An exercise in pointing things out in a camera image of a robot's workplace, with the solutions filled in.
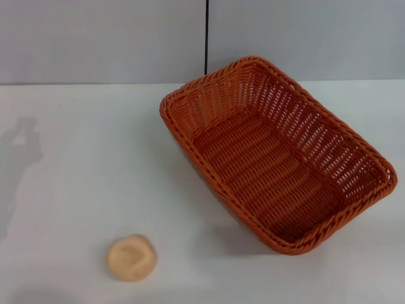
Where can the round beige bread bun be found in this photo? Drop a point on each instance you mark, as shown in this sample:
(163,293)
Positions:
(131,258)

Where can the orange woven plastic basket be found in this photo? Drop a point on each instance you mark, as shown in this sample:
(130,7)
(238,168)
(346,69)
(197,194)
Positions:
(253,164)

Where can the black vertical wall strip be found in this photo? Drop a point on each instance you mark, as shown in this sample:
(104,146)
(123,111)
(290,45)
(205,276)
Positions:
(207,35)

